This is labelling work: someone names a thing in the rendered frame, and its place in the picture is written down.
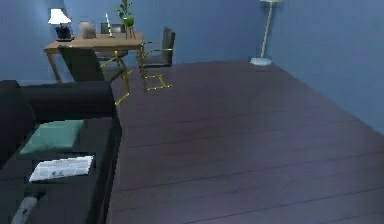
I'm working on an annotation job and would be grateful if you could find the wooden dining table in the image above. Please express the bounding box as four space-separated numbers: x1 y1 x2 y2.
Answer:
43 32 145 84

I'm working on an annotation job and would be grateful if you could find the white floor lamp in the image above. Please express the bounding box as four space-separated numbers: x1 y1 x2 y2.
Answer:
250 0 285 67

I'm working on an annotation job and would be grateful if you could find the green potted house plant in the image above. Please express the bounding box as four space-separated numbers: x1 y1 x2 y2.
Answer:
115 0 137 40

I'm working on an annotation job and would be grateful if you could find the white candle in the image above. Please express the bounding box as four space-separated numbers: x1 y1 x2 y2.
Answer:
105 12 115 39

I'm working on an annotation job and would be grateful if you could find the black sofa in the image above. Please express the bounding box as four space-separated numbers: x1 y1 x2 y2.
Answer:
0 79 123 224

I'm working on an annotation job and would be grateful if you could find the pale grey jar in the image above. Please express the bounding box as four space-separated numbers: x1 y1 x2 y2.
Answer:
78 20 97 40

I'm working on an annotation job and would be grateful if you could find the green cushion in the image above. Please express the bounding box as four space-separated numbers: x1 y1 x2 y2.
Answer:
19 119 85 156

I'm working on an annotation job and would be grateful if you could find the white newspaper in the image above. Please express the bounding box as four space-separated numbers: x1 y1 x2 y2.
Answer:
28 155 95 183

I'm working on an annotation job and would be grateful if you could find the white table lamp black base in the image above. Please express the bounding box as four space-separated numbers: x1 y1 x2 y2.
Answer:
47 8 76 42

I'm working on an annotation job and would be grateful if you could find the black chair with gold frame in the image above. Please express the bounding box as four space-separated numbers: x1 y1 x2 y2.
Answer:
57 45 134 107
137 26 177 92

